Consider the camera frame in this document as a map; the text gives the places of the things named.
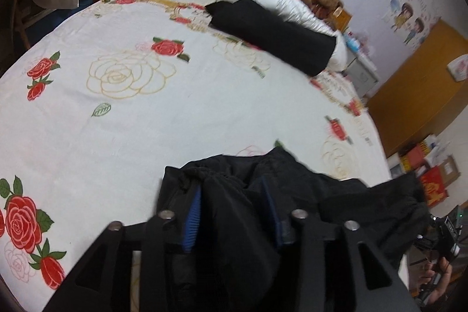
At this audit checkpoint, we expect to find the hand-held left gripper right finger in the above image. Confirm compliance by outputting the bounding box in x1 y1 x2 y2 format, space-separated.
260 176 421 312

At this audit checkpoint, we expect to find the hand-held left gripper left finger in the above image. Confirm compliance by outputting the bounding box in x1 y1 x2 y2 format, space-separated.
42 184 203 312

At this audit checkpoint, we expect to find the black hooded puffer jacket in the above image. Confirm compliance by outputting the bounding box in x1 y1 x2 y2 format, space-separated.
157 147 430 312

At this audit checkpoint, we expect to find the person's right hand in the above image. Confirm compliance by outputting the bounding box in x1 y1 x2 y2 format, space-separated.
420 255 461 301

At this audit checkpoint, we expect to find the red and yellow gift box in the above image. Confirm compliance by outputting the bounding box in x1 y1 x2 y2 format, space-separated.
419 166 448 206

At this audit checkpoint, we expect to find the bed with floral sheet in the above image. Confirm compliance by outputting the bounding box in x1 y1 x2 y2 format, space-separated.
0 0 390 312

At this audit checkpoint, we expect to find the wooden wardrobe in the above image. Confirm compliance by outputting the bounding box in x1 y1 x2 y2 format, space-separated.
367 20 468 157

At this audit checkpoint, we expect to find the hanging plastic bag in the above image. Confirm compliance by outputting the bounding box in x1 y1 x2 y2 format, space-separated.
448 54 468 82

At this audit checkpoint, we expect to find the grey nightstand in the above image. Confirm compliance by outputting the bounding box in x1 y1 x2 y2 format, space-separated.
345 49 379 99

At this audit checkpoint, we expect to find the black folded garment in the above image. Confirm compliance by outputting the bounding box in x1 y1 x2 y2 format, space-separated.
205 0 337 77

